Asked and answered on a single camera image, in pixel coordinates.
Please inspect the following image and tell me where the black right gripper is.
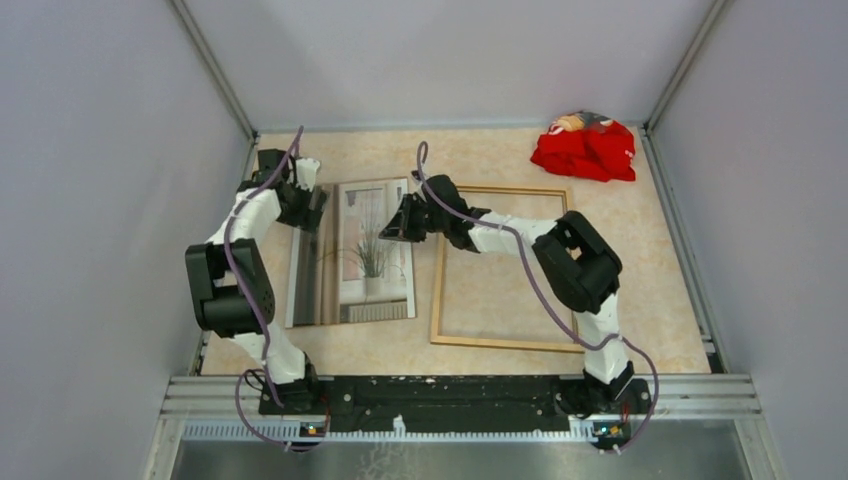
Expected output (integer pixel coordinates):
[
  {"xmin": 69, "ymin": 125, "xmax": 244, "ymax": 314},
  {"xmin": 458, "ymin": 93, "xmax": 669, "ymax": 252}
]
[{"xmin": 380, "ymin": 193, "xmax": 449, "ymax": 243}]

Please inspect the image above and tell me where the printed plant window photo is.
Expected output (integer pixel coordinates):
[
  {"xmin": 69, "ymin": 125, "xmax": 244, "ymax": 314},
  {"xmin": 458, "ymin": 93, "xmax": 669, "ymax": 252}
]
[{"xmin": 285, "ymin": 177, "xmax": 416, "ymax": 329}]

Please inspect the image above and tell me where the wooden picture frame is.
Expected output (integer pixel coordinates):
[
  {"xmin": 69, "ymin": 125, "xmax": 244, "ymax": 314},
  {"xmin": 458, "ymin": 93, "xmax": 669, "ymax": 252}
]
[{"xmin": 430, "ymin": 184, "xmax": 584, "ymax": 354}]

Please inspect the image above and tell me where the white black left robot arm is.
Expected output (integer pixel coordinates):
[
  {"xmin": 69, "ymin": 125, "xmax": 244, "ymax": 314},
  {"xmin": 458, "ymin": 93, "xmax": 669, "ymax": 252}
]
[{"xmin": 185, "ymin": 149, "xmax": 328, "ymax": 414}]

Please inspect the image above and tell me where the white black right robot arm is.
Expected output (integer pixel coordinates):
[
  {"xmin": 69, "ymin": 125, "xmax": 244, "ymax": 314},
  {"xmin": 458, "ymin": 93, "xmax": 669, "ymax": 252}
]
[{"xmin": 378, "ymin": 175, "xmax": 658, "ymax": 418}]

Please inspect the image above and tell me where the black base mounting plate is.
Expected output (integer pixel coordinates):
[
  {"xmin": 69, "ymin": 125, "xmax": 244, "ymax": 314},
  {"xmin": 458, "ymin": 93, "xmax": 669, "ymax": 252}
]
[{"xmin": 258, "ymin": 375, "xmax": 651, "ymax": 434}]

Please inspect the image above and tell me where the red crumpled cloth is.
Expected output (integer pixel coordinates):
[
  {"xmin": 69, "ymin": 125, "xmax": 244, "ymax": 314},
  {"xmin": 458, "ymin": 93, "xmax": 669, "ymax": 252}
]
[{"xmin": 530, "ymin": 110, "xmax": 636, "ymax": 182}]

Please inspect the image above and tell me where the left controller board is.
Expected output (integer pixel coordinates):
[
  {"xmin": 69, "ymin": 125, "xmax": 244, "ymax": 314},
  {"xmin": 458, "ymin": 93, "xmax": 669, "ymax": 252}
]
[{"xmin": 298, "ymin": 422, "xmax": 327, "ymax": 441}]

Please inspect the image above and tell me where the controller board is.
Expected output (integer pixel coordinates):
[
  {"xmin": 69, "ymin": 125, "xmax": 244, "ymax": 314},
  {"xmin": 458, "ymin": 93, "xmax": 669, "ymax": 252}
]
[
  {"xmin": 298, "ymin": 422, "xmax": 327, "ymax": 441},
  {"xmin": 592, "ymin": 423, "xmax": 631, "ymax": 440}
]

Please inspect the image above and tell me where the right controller board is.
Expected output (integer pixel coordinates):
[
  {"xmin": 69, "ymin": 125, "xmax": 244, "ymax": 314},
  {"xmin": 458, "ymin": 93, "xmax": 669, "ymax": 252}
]
[{"xmin": 592, "ymin": 423, "xmax": 631, "ymax": 440}]

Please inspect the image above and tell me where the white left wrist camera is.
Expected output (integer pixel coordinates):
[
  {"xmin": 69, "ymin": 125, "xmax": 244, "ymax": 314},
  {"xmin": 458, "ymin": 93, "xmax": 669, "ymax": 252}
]
[{"xmin": 293, "ymin": 157, "xmax": 321, "ymax": 190}]

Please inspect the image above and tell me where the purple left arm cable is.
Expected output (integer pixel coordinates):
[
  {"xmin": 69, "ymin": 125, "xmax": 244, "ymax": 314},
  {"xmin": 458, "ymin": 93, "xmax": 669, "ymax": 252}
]
[{"xmin": 223, "ymin": 125, "xmax": 331, "ymax": 453}]

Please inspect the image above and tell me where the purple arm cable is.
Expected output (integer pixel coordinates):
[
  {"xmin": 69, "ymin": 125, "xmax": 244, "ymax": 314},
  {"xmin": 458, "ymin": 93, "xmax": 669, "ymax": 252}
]
[
  {"xmin": 415, "ymin": 140, "xmax": 659, "ymax": 454},
  {"xmin": 223, "ymin": 125, "xmax": 331, "ymax": 453}
]

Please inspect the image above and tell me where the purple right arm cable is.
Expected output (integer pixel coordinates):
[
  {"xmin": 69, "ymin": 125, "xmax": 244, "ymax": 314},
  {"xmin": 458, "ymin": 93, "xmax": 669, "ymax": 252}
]
[{"xmin": 415, "ymin": 140, "xmax": 659, "ymax": 454}]

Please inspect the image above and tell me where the aluminium front rail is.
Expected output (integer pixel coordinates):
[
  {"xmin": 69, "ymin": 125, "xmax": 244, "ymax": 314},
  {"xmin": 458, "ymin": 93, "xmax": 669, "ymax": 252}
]
[{"xmin": 159, "ymin": 374, "xmax": 762, "ymax": 419}]

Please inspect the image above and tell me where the white toothed cable duct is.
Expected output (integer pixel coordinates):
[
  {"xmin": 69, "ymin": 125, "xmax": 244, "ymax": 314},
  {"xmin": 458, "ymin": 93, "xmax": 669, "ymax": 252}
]
[{"xmin": 181, "ymin": 417, "xmax": 597, "ymax": 444}]

